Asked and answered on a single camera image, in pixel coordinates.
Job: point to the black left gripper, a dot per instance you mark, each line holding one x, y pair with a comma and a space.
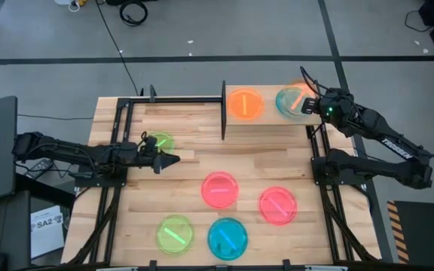
141, 160

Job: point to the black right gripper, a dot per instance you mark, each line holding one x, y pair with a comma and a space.
337, 107

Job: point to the green translucent plastic plate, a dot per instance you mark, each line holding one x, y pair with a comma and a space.
168, 244
166, 142

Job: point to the teal translucent plastic plate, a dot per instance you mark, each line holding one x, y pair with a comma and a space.
236, 248
285, 111

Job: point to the pink translucent plastic plate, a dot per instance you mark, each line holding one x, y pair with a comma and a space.
220, 195
277, 216

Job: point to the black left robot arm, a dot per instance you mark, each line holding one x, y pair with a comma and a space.
70, 152

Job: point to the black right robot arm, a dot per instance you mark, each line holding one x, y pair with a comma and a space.
390, 143

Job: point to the black remote control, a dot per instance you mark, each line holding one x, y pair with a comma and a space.
40, 168

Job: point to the white SA2 box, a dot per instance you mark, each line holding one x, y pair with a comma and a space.
47, 229

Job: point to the black hazard-striped platform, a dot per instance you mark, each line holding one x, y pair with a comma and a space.
424, 233

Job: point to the white power adapter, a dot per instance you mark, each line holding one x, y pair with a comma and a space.
64, 1

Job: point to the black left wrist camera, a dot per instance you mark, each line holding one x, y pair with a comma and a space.
150, 144

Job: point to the wooden shelf with black frame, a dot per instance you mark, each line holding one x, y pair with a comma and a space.
269, 113

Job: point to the black aluminium table frame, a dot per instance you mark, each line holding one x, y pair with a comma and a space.
183, 99

